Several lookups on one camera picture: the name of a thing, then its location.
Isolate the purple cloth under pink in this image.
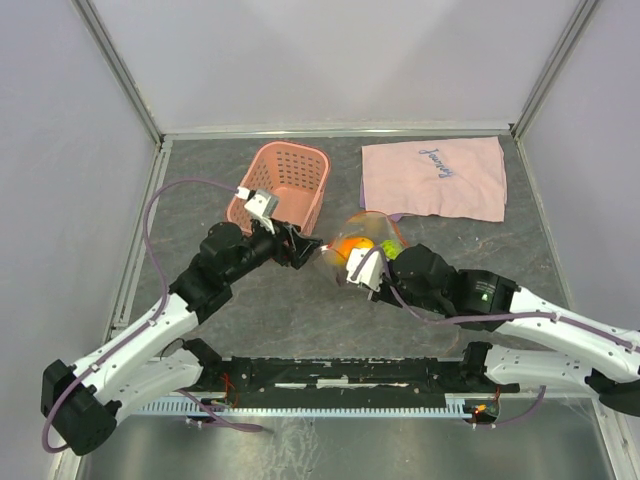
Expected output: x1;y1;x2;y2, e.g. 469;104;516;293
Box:
359;182;406;222

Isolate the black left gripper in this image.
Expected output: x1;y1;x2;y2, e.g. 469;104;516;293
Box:
224;215;324;284

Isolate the clear zip top bag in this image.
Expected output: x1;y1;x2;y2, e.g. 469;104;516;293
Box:
313;211;408;291

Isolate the orange toy fruit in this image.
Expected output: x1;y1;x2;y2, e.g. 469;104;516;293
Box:
333;236;374;261

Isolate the aluminium frame rail front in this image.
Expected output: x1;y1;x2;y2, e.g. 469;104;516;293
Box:
74;355;621;401

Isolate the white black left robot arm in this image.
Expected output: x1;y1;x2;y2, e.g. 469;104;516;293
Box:
41;220;322;456

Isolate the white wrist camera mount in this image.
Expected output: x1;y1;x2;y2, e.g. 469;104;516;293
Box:
346;246;389;292
235;186;279;234

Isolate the light blue cable duct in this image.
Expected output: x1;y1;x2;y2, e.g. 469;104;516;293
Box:
134;394;474;416

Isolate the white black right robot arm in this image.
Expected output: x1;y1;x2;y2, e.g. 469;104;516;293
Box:
349;244;639;416

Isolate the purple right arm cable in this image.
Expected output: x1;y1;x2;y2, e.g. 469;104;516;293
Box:
347;247;640;427

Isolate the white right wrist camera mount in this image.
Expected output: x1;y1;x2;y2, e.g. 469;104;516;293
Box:
346;246;389;292

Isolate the pink plastic perforated basket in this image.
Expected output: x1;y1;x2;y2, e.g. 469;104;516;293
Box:
240;141;331;235

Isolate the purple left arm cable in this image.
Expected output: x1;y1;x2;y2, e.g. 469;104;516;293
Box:
40;177;266;454

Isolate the green custard apple toy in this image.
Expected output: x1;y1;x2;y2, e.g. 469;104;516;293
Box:
381;239;404;260

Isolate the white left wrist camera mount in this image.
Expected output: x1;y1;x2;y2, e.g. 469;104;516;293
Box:
235;186;279;234

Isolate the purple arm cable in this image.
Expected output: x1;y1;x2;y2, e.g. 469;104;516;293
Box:
347;247;640;427
40;177;266;454

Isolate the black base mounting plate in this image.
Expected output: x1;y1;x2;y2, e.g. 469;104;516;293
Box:
186;357;520;410

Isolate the pink embroidered cloth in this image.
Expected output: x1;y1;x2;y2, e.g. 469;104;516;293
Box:
361;136;507;223

